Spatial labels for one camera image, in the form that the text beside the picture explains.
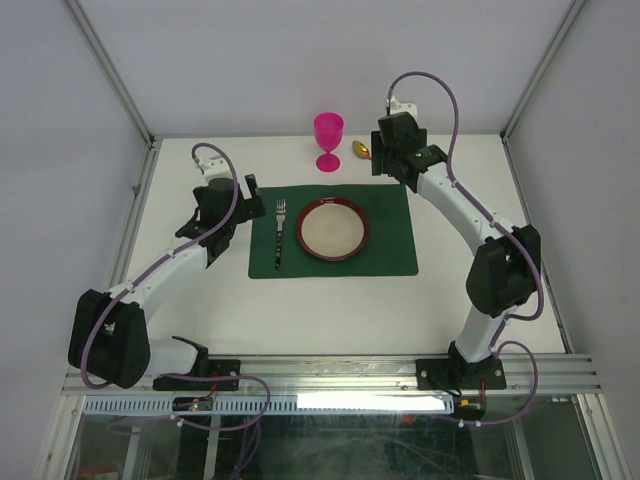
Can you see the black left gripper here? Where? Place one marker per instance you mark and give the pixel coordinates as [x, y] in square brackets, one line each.
[252, 207]

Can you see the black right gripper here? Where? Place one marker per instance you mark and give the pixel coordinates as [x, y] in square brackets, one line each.
[379, 153]

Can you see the gold bowl spoon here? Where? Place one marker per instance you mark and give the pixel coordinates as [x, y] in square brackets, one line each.
[361, 150]

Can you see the silver fork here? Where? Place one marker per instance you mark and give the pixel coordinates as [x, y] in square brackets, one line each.
[280, 219]

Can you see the green placemat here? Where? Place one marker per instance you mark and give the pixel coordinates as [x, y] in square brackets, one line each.
[389, 250]

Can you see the pink plastic goblet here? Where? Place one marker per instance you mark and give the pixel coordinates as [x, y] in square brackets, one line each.
[328, 131]

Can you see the red rimmed cream plate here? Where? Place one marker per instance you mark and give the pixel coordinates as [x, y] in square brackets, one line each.
[332, 229]

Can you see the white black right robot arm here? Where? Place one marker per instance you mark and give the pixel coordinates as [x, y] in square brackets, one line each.
[506, 261]

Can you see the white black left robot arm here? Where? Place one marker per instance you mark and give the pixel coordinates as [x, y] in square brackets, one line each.
[109, 337]

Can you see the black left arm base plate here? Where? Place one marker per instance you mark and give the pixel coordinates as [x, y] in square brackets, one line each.
[219, 375]

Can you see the aluminium front rail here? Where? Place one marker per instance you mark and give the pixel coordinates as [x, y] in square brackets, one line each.
[553, 374]

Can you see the aluminium right frame post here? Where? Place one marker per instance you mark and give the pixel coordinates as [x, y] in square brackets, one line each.
[556, 42]

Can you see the aluminium frame post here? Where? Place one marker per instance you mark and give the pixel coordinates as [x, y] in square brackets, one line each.
[90, 36]
[556, 42]

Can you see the aluminium left frame post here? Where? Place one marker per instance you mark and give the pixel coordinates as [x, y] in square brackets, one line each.
[90, 36]

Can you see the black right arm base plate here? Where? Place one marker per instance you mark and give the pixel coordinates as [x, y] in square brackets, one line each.
[454, 376]

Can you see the white slotted cable duct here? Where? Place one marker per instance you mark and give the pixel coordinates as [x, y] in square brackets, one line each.
[305, 403]

